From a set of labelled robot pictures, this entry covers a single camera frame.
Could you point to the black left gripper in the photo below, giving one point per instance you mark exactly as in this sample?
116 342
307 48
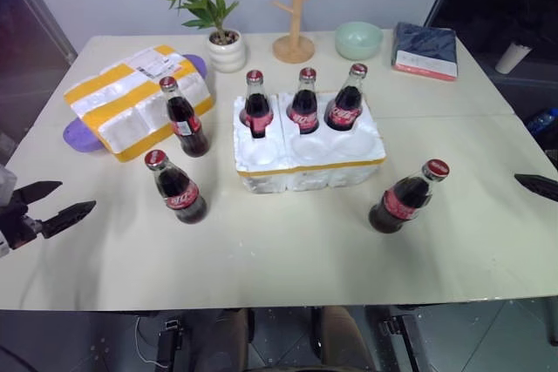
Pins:
19 226

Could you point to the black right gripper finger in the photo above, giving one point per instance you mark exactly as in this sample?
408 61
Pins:
540 187

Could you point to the glass cola bottle red label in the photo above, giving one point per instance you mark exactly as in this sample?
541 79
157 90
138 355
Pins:
178 198
401 204
185 123
257 112
304 112
344 108

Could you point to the white foam lid yellow tape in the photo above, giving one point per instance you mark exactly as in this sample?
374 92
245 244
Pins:
122 97

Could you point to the white foam bottle tray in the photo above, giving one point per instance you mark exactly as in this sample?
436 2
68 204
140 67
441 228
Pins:
305 163

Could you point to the blue plastic bottle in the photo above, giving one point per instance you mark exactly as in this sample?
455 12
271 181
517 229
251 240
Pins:
542 121

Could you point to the purple flat object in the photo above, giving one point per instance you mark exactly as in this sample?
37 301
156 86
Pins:
78 137

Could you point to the white paper cup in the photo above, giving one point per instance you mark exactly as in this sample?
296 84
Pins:
512 58

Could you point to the navy folded cloth package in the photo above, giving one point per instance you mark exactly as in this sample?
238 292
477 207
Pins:
425 47

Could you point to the brown rounded shape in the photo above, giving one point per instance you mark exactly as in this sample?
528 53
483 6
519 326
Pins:
344 337
229 339

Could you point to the white ribbed plant pot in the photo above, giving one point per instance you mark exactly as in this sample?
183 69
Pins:
226 56

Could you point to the pale green bowl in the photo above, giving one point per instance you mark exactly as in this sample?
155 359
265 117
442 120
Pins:
358 41

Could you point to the wooden mug tree stand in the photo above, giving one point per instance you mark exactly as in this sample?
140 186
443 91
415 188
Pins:
296 6

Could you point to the black table frame bracket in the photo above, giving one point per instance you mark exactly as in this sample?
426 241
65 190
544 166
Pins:
170 341
399 337

